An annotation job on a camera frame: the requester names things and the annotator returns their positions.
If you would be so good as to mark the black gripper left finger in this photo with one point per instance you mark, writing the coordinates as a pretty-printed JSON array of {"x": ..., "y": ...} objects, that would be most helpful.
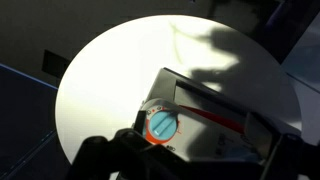
[{"x": 110, "y": 156}]

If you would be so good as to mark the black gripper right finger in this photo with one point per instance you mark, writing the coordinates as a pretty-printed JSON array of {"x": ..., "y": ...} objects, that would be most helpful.
[{"x": 293, "y": 160}]

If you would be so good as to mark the white toy stove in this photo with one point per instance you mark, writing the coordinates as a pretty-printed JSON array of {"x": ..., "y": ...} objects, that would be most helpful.
[{"x": 206, "y": 133}]

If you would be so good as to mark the dark rectangular floor panel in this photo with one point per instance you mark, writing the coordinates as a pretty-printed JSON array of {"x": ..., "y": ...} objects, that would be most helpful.
[{"x": 55, "y": 64}]

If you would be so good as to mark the round white pedestal table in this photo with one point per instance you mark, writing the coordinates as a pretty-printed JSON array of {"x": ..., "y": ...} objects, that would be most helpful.
[{"x": 110, "y": 66}]

